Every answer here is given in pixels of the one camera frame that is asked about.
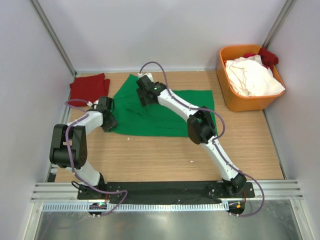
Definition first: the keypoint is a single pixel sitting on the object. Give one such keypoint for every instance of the white crumpled t-shirt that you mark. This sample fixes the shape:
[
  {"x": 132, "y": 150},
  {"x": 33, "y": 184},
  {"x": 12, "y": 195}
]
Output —
[{"x": 250, "y": 78}]

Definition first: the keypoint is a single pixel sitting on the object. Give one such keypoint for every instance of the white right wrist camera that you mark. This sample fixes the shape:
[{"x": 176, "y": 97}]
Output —
[{"x": 148, "y": 74}]

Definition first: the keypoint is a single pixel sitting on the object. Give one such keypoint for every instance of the green t-shirt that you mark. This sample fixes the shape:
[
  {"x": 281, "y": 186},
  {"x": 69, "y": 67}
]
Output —
[{"x": 152, "y": 120}]

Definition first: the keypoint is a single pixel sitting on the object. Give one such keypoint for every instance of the orange plastic bin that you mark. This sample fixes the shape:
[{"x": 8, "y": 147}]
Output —
[{"x": 233, "y": 101}]

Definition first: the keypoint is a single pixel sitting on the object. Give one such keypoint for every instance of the aluminium corner post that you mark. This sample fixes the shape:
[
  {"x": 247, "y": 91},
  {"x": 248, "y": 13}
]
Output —
[
  {"x": 53, "y": 36},
  {"x": 280, "y": 19}
]

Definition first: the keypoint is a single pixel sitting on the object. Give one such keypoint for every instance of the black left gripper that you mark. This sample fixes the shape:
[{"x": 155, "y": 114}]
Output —
[{"x": 113, "y": 124}]

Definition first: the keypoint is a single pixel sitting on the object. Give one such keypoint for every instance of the aluminium frame rail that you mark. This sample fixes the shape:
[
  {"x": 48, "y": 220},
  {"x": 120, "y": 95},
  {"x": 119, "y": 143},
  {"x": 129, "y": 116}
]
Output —
[{"x": 285, "y": 189}]

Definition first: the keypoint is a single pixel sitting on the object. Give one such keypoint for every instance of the dark red t-shirt in bin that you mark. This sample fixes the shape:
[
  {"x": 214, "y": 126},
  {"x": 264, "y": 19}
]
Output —
[{"x": 267, "y": 58}]

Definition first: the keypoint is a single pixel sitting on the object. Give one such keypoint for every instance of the left aluminium corner post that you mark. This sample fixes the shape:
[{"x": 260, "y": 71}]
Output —
[{"x": 53, "y": 36}]

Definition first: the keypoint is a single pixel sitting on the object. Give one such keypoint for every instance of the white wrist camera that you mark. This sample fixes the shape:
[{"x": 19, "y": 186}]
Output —
[
  {"x": 148, "y": 74},
  {"x": 92, "y": 104}
]

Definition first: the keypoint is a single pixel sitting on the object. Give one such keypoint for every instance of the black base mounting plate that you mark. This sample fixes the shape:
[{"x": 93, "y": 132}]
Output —
[{"x": 165, "y": 193}]

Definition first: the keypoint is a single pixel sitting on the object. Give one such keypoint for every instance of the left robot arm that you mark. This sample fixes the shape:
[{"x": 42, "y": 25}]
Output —
[{"x": 69, "y": 151}]

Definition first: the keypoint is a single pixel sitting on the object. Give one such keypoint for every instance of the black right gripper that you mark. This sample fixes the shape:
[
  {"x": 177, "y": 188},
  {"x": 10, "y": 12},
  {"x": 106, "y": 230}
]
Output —
[{"x": 141, "y": 96}]

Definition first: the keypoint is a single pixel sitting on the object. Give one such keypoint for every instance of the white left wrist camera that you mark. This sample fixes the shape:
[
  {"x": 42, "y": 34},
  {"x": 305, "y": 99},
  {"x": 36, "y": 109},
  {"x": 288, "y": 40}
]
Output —
[{"x": 92, "y": 104}]

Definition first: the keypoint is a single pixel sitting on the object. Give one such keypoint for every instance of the folded red t-shirt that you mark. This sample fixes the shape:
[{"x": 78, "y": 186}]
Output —
[{"x": 88, "y": 88}]

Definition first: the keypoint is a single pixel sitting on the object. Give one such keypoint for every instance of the right aluminium corner post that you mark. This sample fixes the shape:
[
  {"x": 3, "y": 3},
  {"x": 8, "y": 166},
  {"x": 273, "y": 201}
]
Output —
[{"x": 280, "y": 19}]

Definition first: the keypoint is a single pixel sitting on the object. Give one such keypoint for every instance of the white slotted cable duct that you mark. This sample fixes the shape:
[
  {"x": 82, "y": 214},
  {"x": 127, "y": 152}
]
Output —
[{"x": 88, "y": 206}]

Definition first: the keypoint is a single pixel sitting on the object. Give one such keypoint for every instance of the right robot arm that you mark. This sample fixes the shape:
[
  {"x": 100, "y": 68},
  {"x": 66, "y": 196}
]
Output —
[{"x": 200, "y": 127}]

